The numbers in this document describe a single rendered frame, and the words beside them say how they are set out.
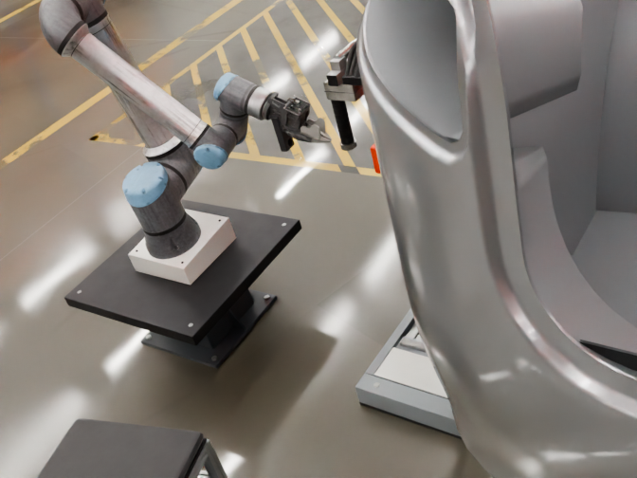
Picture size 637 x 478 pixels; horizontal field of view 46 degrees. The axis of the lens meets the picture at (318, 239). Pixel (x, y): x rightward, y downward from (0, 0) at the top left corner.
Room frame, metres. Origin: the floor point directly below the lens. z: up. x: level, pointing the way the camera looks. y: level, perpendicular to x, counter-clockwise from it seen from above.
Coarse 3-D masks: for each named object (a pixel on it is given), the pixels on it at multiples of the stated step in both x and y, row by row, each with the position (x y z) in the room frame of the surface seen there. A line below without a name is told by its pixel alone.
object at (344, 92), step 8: (328, 88) 1.75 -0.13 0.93; (336, 88) 1.73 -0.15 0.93; (344, 88) 1.71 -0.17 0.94; (352, 88) 1.70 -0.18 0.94; (360, 88) 1.72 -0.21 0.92; (328, 96) 1.75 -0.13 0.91; (336, 96) 1.73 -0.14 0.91; (344, 96) 1.72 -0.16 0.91; (352, 96) 1.70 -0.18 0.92; (360, 96) 1.71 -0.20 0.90
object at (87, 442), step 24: (72, 432) 1.44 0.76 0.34; (96, 432) 1.42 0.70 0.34; (120, 432) 1.39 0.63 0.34; (144, 432) 1.37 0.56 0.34; (168, 432) 1.35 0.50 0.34; (192, 432) 1.32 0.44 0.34; (72, 456) 1.36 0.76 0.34; (96, 456) 1.34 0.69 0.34; (120, 456) 1.31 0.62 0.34; (144, 456) 1.29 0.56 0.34; (168, 456) 1.27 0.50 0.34; (192, 456) 1.26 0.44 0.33; (216, 456) 1.32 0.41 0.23
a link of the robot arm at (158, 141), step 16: (80, 0) 2.22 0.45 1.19; (96, 0) 2.27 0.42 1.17; (96, 16) 2.25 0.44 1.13; (96, 32) 2.24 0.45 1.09; (112, 32) 2.26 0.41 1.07; (112, 48) 2.24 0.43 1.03; (128, 112) 2.25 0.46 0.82; (144, 128) 2.24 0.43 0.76; (160, 128) 2.25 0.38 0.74; (160, 144) 2.24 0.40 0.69; (176, 144) 2.24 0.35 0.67; (160, 160) 2.22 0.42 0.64; (176, 160) 2.22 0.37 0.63; (192, 160) 2.26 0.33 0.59; (192, 176) 2.23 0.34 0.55
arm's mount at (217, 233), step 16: (208, 224) 2.18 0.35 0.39; (224, 224) 2.16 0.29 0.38; (144, 240) 2.21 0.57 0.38; (208, 240) 2.09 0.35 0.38; (224, 240) 2.14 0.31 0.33; (144, 256) 2.12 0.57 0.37; (192, 256) 2.04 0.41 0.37; (208, 256) 2.07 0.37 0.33; (144, 272) 2.13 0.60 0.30; (160, 272) 2.07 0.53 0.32; (176, 272) 2.02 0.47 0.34; (192, 272) 2.01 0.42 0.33
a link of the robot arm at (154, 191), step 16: (128, 176) 2.17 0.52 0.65; (144, 176) 2.13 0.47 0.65; (160, 176) 2.11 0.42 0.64; (176, 176) 2.17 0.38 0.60; (128, 192) 2.10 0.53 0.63; (144, 192) 2.07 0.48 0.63; (160, 192) 2.08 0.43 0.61; (176, 192) 2.13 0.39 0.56; (144, 208) 2.07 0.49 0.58; (160, 208) 2.07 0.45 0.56; (176, 208) 2.11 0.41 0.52; (144, 224) 2.09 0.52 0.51; (160, 224) 2.07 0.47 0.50
